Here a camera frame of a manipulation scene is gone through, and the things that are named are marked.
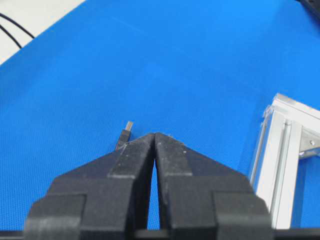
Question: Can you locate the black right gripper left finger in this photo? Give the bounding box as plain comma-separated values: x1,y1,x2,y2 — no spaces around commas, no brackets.
23,133,155,240

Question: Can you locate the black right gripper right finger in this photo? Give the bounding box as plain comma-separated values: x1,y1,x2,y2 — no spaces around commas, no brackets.
154,133,273,240

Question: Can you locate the black USB cable wire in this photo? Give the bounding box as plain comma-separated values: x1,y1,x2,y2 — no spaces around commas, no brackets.
115,120,134,152

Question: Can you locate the blue table mat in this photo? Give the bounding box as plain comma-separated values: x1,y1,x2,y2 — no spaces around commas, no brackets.
0,0,320,231

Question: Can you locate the aluminium extrusion frame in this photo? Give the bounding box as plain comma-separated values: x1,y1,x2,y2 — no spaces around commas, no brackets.
249,93,320,230

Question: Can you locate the black cable on table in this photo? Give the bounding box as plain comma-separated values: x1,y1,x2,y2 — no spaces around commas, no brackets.
0,12,36,40
0,24,24,49

